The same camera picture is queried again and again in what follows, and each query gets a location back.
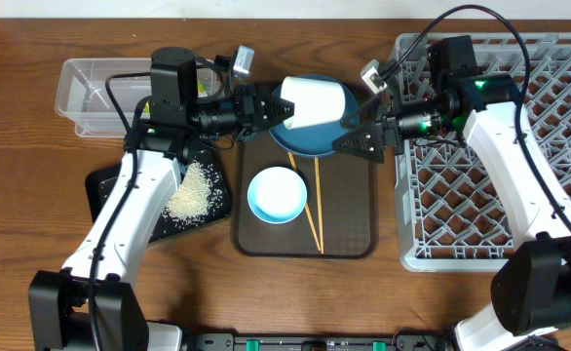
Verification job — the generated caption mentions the rice pile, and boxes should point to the rice pile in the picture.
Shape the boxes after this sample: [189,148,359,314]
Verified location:
[163,162,224,225]

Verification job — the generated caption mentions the pale green plastic cup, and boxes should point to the pale green plastic cup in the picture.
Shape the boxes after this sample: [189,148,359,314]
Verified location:
[280,76,346,130]

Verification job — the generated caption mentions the brown serving tray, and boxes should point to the brown serving tray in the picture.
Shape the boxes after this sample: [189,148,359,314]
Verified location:
[231,131,378,259]

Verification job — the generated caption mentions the dark blue plate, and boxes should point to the dark blue plate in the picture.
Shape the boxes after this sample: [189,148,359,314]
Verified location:
[270,74,359,157]

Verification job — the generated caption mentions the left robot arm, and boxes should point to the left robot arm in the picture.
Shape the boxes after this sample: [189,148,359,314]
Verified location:
[28,46,294,350]

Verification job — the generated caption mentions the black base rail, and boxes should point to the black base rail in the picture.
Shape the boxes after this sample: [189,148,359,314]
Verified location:
[138,331,457,351]

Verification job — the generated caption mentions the clear plastic waste bin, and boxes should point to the clear plastic waste bin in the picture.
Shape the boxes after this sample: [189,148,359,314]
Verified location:
[56,58,220,138]

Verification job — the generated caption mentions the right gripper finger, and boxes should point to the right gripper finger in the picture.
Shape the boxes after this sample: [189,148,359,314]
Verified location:
[340,94,387,130]
[331,122,386,164]

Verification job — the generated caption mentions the left wooden chopstick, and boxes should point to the left wooden chopstick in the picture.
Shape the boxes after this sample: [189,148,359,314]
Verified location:
[287,151,322,252]

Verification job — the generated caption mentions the black plastic tray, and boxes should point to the black plastic tray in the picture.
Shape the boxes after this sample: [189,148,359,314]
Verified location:
[85,149,232,243]

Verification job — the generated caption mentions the wooden chopstick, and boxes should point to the wooden chopstick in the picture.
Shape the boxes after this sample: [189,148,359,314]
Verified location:
[314,158,324,254]
[287,151,322,252]

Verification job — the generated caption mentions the grey dishwasher rack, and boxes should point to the grey dishwasher rack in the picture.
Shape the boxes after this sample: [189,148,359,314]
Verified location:
[395,32,571,272]

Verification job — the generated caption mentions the light blue bowl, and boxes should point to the light blue bowl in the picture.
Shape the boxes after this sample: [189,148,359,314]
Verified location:
[247,167,308,224]

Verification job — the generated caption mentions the right wooden chopstick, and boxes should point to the right wooden chopstick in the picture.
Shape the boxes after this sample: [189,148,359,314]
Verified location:
[314,158,324,254]

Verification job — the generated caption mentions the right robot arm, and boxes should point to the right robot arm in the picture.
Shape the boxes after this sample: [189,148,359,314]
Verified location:
[332,35,571,350]

